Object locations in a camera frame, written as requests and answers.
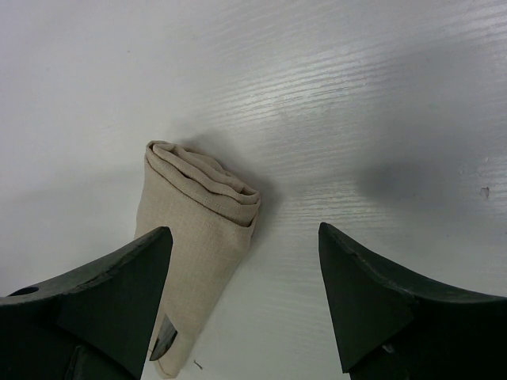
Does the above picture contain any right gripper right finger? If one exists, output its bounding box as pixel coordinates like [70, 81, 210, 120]
[318, 223, 506, 379]

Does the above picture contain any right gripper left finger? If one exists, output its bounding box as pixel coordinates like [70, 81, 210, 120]
[1, 227, 173, 380]

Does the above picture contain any beige cloth napkin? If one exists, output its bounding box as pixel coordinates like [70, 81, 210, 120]
[135, 141, 261, 379]

